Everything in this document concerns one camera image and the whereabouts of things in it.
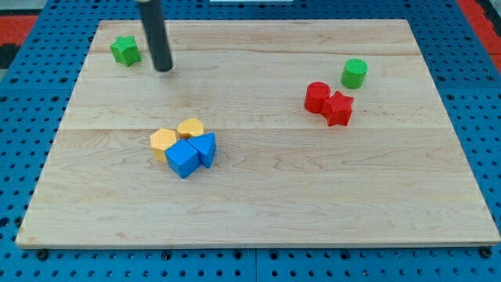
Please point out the red star block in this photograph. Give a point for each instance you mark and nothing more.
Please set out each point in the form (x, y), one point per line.
(337, 109)

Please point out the green star block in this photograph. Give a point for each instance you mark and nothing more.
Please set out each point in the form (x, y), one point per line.
(125, 50)

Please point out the wooden board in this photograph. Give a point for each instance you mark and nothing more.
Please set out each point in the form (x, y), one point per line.
(395, 176)

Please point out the blue triangle block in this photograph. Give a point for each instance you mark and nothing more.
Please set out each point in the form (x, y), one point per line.
(206, 147)

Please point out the yellow rounded block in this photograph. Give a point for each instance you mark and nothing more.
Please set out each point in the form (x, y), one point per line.
(189, 128)

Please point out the blue cube block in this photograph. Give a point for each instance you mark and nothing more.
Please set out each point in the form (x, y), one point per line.
(182, 158)

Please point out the red cylinder block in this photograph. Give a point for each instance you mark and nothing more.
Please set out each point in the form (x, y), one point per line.
(316, 93)

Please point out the yellow hexagon block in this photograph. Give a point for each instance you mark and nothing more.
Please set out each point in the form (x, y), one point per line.
(161, 140)

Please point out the green cylinder block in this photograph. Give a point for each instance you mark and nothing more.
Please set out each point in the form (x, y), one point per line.
(354, 73)

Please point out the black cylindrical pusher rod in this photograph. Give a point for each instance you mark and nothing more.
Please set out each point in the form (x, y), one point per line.
(153, 24)

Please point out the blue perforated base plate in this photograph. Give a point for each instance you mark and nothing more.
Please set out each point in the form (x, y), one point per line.
(43, 46)

